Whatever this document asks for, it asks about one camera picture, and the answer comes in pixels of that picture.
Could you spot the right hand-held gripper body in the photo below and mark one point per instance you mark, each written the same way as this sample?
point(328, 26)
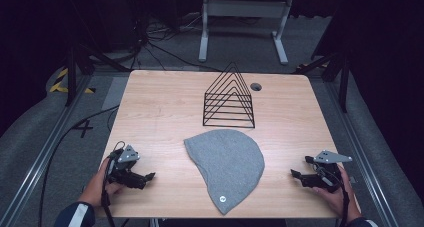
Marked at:
point(328, 157)

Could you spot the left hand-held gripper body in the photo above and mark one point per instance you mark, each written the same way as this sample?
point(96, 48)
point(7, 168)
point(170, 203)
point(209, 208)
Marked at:
point(128, 154)

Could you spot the grey knit beanie hat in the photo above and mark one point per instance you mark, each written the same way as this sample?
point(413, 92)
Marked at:
point(226, 163)

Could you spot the person's right hand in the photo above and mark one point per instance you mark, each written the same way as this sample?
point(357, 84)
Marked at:
point(338, 198)

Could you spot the person's left hand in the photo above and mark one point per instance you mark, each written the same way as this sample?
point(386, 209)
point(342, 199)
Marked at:
point(98, 187)

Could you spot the black tripod stand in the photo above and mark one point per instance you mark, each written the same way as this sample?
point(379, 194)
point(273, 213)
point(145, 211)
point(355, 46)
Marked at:
point(70, 77)
point(344, 87)

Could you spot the aluminium floor rail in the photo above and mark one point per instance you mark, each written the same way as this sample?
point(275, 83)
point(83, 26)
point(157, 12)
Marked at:
point(40, 160)
point(363, 153)

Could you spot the white metal stand frame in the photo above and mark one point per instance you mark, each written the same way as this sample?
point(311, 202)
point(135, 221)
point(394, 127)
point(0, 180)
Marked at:
point(245, 8)

